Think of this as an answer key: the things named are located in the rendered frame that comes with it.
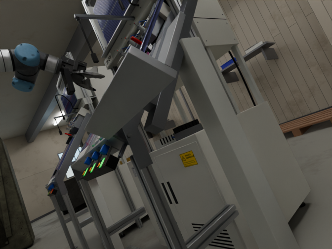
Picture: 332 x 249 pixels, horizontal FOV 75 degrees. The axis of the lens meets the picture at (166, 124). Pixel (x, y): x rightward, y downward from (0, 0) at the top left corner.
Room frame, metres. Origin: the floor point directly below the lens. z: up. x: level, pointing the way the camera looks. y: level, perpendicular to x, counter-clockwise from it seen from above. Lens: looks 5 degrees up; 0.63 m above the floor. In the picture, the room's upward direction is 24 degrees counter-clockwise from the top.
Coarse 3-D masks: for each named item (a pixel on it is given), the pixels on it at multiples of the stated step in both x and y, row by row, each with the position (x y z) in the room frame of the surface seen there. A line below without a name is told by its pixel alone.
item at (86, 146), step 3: (90, 135) 1.23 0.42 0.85; (93, 135) 1.12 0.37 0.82; (90, 138) 1.15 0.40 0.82; (93, 138) 1.11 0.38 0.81; (87, 141) 1.20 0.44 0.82; (90, 141) 1.10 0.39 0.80; (87, 144) 1.13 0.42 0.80; (90, 144) 1.10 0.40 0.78; (84, 147) 1.18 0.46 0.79; (87, 147) 1.08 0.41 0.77; (84, 150) 1.11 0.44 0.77; (87, 150) 1.08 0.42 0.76; (81, 153) 1.18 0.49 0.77; (84, 153) 1.07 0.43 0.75; (81, 156) 1.11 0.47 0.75; (78, 159) 1.16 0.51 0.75
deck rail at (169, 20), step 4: (168, 16) 0.96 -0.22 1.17; (172, 16) 0.98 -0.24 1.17; (168, 20) 0.96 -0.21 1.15; (172, 20) 0.97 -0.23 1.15; (164, 24) 0.95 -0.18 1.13; (168, 24) 0.95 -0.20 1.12; (164, 28) 0.92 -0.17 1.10; (160, 32) 0.93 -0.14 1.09; (160, 36) 0.90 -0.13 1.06; (140, 112) 0.74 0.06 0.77; (136, 116) 0.73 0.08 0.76; (140, 116) 0.74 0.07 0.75; (136, 120) 0.73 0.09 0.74; (136, 124) 0.72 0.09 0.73; (120, 132) 0.68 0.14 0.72; (116, 136) 0.67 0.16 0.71; (120, 136) 0.68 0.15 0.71; (124, 136) 0.69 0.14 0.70; (124, 140) 0.68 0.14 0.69; (128, 144) 0.70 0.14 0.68
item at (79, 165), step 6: (114, 138) 0.69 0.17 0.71; (96, 144) 0.80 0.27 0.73; (102, 144) 0.77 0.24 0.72; (108, 144) 0.75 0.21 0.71; (114, 144) 0.74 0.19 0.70; (120, 144) 0.72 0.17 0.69; (90, 150) 0.86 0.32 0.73; (96, 150) 0.84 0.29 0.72; (114, 150) 0.79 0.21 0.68; (84, 156) 0.95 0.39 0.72; (90, 156) 0.92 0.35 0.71; (102, 156) 0.88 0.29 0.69; (78, 162) 1.06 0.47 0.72; (96, 162) 0.98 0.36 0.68; (78, 168) 1.18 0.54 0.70; (84, 168) 1.14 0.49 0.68
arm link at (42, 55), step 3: (39, 51) 0.87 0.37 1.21; (42, 54) 0.87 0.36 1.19; (45, 54) 0.88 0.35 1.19; (48, 54) 0.89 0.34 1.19; (42, 57) 0.87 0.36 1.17; (45, 57) 0.87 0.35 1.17; (42, 60) 0.87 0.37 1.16; (45, 60) 0.87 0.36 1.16; (42, 63) 0.87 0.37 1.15; (45, 63) 0.88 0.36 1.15; (39, 66) 0.87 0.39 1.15; (42, 66) 0.88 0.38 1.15; (42, 69) 0.90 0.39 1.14
